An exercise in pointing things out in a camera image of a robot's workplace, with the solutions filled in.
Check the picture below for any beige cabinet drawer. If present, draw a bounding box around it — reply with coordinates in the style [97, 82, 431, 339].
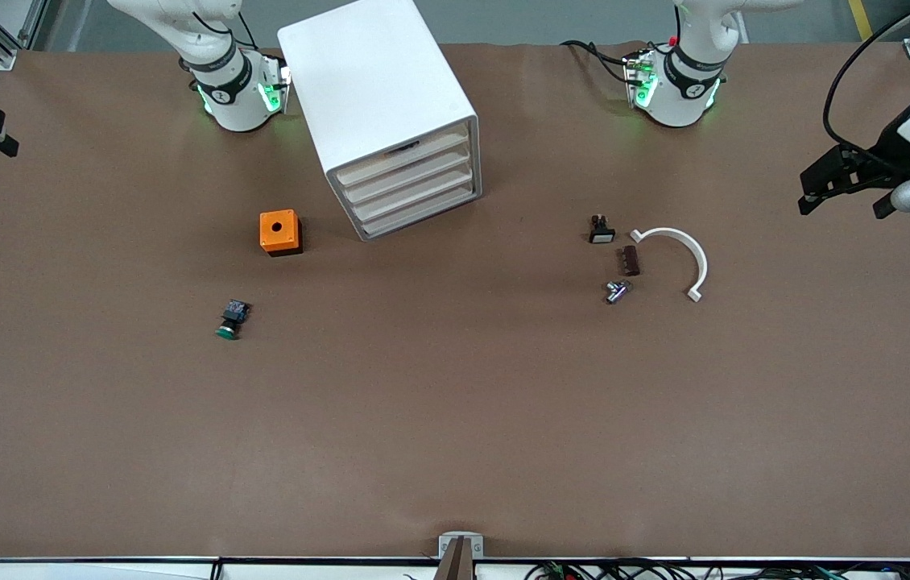
[340, 141, 476, 206]
[332, 122, 474, 189]
[348, 159, 478, 223]
[356, 176, 481, 239]

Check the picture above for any green push button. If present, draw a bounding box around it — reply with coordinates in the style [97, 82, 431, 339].
[215, 300, 250, 341]

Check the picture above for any orange button box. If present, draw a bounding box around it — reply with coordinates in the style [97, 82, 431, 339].
[259, 209, 303, 257]

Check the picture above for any white drawer cabinet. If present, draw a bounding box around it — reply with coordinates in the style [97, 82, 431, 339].
[277, 0, 482, 242]

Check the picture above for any white curved plastic clamp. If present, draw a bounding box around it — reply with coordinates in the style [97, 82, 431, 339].
[630, 227, 709, 304]

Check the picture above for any brown table cover mat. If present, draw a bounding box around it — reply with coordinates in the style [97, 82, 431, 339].
[0, 40, 910, 561]

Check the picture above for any black left base cable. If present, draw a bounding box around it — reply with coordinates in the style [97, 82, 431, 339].
[560, 39, 637, 85]

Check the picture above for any black base cable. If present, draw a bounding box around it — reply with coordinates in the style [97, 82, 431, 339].
[560, 39, 637, 85]
[234, 8, 287, 89]

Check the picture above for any black right base cable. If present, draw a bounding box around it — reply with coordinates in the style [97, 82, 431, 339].
[234, 8, 287, 89]

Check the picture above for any black cable bundle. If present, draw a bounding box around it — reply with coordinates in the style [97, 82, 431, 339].
[523, 558, 910, 580]

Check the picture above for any grey metal bracket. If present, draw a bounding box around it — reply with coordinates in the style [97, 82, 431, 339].
[438, 532, 485, 559]

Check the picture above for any brown post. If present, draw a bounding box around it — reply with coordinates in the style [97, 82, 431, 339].
[433, 537, 475, 580]

